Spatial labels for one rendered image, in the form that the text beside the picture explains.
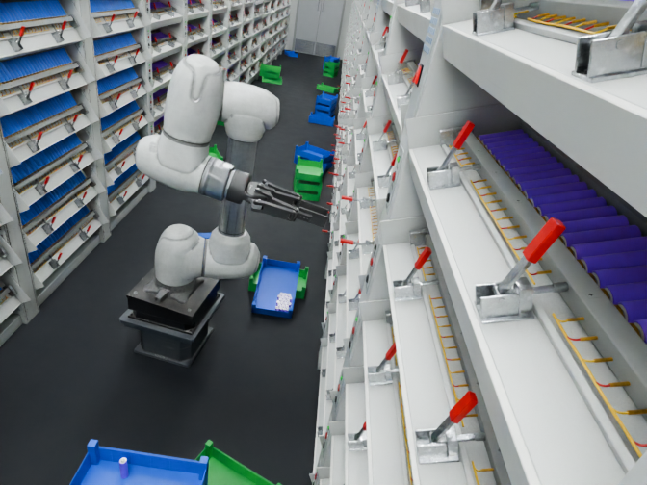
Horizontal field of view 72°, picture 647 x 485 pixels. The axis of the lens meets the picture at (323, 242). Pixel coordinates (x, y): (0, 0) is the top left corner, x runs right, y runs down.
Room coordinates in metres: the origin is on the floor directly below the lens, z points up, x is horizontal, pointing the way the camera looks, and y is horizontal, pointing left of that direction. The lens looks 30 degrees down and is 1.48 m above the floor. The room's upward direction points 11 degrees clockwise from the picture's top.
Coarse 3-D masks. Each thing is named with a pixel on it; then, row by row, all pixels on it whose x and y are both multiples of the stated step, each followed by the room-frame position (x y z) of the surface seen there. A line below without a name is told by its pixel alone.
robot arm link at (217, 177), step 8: (216, 160) 0.93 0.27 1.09; (208, 168) 0.90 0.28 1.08; (216, 168) 0.91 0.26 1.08; (224, 168) 0.91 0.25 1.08; (232, 168) 0.93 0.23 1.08; (208, 176) 0.89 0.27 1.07; (216, 176) 0.89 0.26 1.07; (224, 176) 0.90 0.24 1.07; (200, 184) 0.89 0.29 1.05; (208, 184) 0.89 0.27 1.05; (216, 184) 0.89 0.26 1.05; (224, 184) 0.89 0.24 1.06; (200, 192) 0.90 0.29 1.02; (208, 192) 0.89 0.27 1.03; (216, 192) 0.89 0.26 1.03; (224, 192) 0.90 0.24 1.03
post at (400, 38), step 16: (400, 32) 1.43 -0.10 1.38; (400, 48) 1.43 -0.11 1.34; (416, 48) 1.43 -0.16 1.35; (384, 96) 1.43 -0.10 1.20; (384, 112) 1.43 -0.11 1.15; (368, 144) 1.43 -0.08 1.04; (368, 160) 1.43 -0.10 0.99; (352, 208) 1.43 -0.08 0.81; (336, 288) 1.43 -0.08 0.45; (320, 352) 1.46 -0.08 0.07; (320, 368) 1.43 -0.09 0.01
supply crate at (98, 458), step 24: (96, 456) 0.65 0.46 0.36; (120, 456) 0.67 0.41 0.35; (144, 456) 0.67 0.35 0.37; (168, 456) 0.68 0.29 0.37; (72, 480) 0.57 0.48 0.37; (96, 480) 0.61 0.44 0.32; (120, 480) 0.62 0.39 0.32; (144, 480) 0.63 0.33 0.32; (168, 480) 0.64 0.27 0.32; (192, 480) 0.65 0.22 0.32
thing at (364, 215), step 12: (360, 180) 1.42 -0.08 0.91; (372, 180) 1.41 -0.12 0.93; (360, 192) 1.38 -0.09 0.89; (360, 216) 1.21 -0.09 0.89; (372, 216) 1.20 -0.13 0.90; (360, 228) 1.13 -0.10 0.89; (360, 240) 1.06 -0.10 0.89; (372, 240) 1.06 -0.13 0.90; (360, 252) 1.00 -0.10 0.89; (360, 264) 0.94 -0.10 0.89; (360, 276) 0.82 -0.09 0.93; (360, 288) 0.82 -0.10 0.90
